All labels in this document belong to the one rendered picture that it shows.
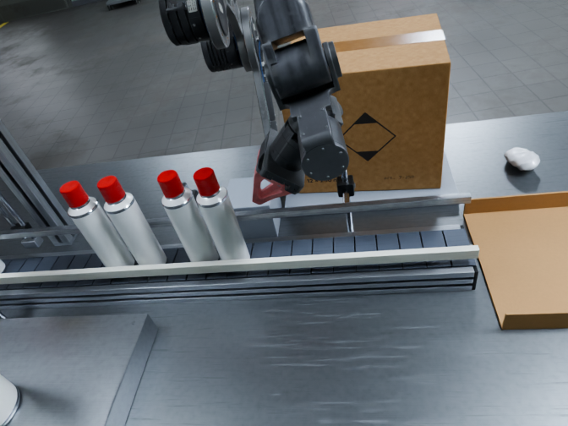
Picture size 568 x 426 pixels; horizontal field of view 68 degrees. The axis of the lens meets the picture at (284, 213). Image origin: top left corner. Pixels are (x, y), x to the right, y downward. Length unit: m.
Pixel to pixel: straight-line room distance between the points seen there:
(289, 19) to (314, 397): 0.51
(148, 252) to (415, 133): 0.54
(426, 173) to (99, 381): 0.69
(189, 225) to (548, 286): 0.59
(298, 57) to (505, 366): 0.51
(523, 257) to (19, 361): 0.87
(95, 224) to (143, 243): 0.08
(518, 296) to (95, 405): 0.67
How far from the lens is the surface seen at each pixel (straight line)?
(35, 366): 0.83
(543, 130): 1.16
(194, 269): 0.76
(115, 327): 0.79
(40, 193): 1.04
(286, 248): 0.78
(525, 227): 0.89
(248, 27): 1.67
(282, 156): 0.59
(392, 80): 0.78
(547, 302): 0.78
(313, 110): 0.51
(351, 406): 0.66
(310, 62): 0.51
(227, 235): 0.71
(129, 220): 0.75
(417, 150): 0.86
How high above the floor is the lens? 1.44
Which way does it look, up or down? 41 degrees down
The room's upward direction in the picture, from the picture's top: 14 degrees counter-clockwise
